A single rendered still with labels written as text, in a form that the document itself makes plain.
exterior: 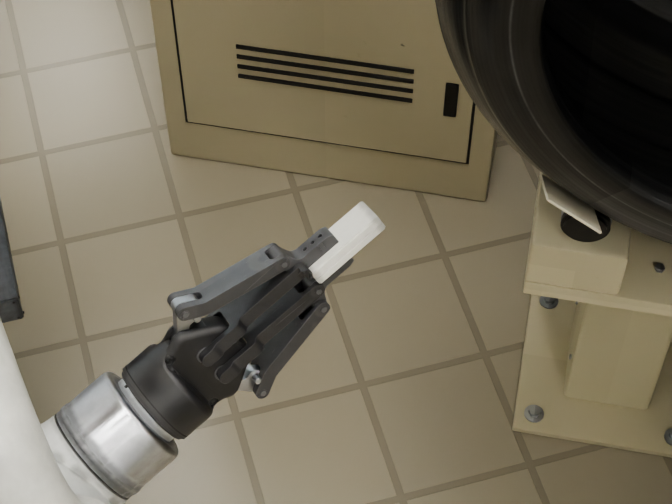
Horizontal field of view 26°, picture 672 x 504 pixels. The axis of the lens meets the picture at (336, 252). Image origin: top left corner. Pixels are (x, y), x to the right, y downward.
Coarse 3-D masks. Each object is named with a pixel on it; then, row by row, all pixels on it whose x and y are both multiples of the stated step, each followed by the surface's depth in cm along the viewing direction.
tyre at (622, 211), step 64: (448, 0) 109; (512, 0) 104; (576, 0) 135; (640, 0) 138; (512, 64) 109; (576, 64) 132; (640, 64) 137; (512, 128) 115; (576, 128) 114; (640, 128) 132; (576, 192) 120; (640, 192) 117
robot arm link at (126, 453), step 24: (96, 384) 114; (120, 384) 115; (72, 408) 114; (96, 408) 113; (120, 408) 112; (72, 432) 112; (96, 432) 112; (120, 432) 112; (144, 432) 112; (96, 456) 112; (120, 456) 112; (144, 456) 113; (168, 456) 114; (120, 480) 113; (144, 480) 115
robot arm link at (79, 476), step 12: (48, 420) 115; (48, 432) 113; (60, 432) 113; (60, 444) 112; (60, 456) 112; (72, 456) 112; (60, 468) 111; (72, 468) 112; (84, 468) 112; (72, 480) 110; (84, 480) 112; (96, 480) 112; (84, 492) 110; (96, 492) 112; (108, 492) 113
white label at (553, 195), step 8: (544, 176) 124; (544, 184) 123; (552, 184) 124; (544, 192) 122; (552, 192) 123; (560, 192) 124; (568, 192) 125; (552, 200) 121; (560, 200) 122; (568, 200) 124; (576, 200) 125; (560, 208) 122; (568, 208) 122; (576, 208) 123; (584, 208) 125; (592, 208) 126; (576, 216) 122; (584, 216) 123; (592, 216) 124; (592, 224) 123; (600, 232) 123
